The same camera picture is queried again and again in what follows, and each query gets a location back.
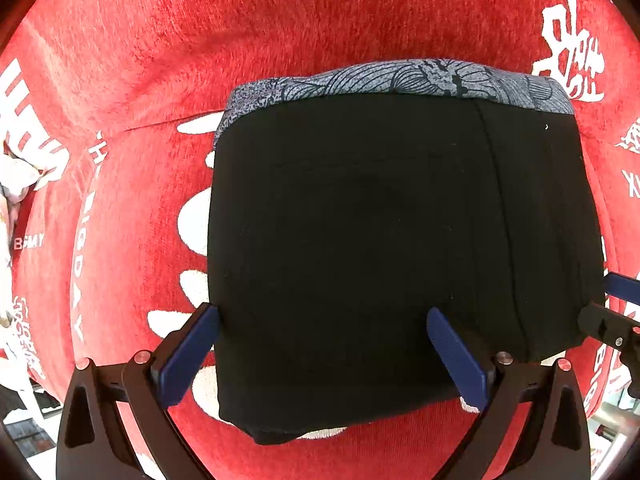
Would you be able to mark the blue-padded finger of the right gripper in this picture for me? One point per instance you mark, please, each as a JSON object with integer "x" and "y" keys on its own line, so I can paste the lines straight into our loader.
{"x": 622, "y": 287}
{"x": 616, "y": 331}

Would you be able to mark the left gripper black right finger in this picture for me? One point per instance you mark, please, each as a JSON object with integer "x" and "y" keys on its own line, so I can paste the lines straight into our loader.
{"x": 553, "y": 443}

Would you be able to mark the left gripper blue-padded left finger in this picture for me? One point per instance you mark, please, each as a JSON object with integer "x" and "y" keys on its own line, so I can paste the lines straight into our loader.
{"x": 93, "y": 442}

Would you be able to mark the black pants with grey waistband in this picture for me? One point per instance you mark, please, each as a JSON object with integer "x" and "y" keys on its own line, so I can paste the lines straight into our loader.
{"x": 347, "y": 205}

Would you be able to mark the red sofa cover white characters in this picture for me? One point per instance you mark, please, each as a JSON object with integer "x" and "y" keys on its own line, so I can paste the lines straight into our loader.
{"x": 117, "y": 104}

